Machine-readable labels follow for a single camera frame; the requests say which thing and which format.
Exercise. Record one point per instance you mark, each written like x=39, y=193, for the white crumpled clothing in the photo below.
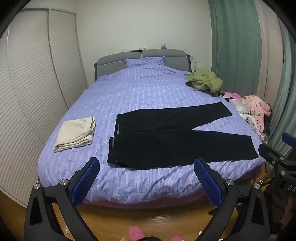
x=251, y=121

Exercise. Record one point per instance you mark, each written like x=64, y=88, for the beige curtain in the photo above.
x=270, y=58

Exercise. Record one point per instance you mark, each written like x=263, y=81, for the pink slipper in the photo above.
x=176, y=238
x=136, y=234

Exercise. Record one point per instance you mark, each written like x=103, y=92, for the black pants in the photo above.
x=166, y=143

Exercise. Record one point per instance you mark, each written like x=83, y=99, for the pink garment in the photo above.
x=232, y=95

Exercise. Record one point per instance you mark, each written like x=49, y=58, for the green curtain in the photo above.
x=285, y=92
x=229, y=34

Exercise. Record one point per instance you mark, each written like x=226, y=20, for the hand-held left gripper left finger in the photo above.
x=85, y=180

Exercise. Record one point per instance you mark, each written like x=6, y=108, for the cream folded garment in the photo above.
x=75, y=134

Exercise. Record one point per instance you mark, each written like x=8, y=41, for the grey bed headboard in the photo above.
x=108, y=64

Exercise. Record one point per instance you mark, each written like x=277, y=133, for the bed with purple sheet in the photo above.
x=138, y=92

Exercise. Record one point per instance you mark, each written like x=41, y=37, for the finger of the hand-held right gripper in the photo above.
x=289, y=138
x=269, y=151

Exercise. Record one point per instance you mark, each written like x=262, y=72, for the small purple toy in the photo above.
x=164, y=45

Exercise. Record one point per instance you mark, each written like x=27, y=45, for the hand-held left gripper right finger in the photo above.
x=208, y=183

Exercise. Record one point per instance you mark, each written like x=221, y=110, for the green sweater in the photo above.
x=204, y=80

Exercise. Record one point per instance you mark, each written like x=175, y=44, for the purple patterned pillow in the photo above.
x=144, y=62

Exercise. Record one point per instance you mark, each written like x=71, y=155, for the dark cloth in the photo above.
x=267, y=120

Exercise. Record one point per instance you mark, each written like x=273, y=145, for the pink printed pajama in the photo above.
x=255, y=109

